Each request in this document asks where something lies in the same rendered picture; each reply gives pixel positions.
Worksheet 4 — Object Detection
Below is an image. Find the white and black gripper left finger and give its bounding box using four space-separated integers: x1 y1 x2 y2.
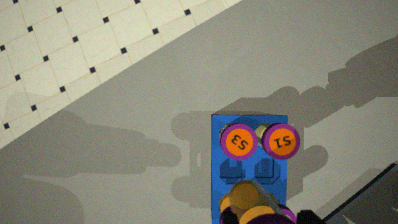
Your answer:
222 211 240 224

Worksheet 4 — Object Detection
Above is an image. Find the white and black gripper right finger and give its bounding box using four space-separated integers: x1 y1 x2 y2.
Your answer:
296 210 326 224

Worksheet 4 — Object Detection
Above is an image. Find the blue tube rack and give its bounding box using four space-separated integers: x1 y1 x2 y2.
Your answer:
211 115 288 222

